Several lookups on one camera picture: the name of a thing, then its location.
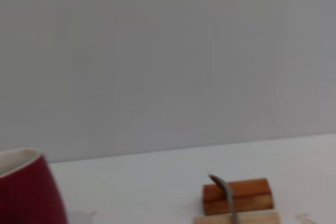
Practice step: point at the red ceramic cup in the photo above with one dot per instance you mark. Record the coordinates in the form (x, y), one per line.
(26, 197)

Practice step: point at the dark orange wooden block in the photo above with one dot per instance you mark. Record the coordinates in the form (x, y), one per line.
(252, 190)

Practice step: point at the light wooden block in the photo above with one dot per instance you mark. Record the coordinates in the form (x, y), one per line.
(262, 218)

